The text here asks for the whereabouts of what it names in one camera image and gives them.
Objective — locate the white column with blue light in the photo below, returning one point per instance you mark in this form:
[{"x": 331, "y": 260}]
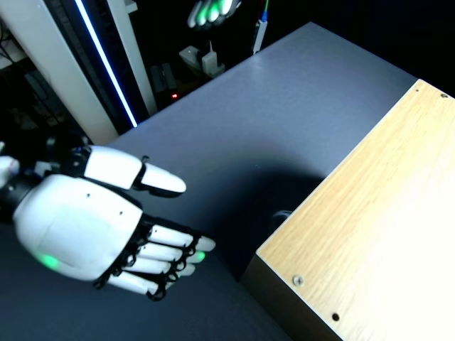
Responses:
[{"x": 57, "y": 57}]

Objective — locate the light wood cabinet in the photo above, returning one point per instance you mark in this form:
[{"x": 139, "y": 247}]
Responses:
[{"x": 373, "y": 213}]

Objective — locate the black power strip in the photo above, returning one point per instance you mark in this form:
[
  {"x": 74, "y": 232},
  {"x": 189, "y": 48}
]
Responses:
[{"x": 164, "y": 80}]

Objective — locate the grey table cloth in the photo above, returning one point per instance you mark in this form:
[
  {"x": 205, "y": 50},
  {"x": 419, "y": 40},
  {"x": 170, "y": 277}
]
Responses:
[{"x": 213, "y": 142}]

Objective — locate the white plug adapter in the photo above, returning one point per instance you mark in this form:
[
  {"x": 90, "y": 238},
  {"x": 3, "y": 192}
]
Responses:
[{"x": 211, "y": 60}]

